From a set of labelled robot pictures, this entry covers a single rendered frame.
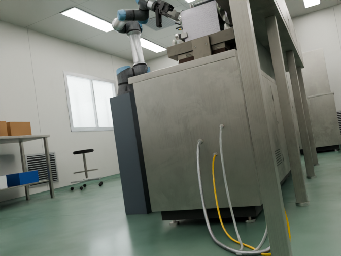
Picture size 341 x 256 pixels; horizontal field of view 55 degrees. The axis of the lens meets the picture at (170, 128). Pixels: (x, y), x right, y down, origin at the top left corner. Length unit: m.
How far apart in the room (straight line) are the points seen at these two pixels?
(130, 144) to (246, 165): 1.04
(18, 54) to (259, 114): 5.12
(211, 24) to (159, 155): 0.85
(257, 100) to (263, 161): 0.21
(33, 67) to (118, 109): 3.70
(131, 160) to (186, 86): 0.88
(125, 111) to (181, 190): 0.89
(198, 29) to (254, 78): 1.01
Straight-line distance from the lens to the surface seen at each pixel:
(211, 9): 2.13
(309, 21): 7.77
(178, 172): 1.83
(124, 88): 2.54
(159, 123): 1.86
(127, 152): 2.48
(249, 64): 1.18
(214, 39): 1.85
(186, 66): 1.82
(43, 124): 5.90
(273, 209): 1.18
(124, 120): 2.48
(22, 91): 5.77
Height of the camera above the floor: 0.45
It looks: 3 degrees up
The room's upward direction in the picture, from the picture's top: 9 degrees counter-clockwise
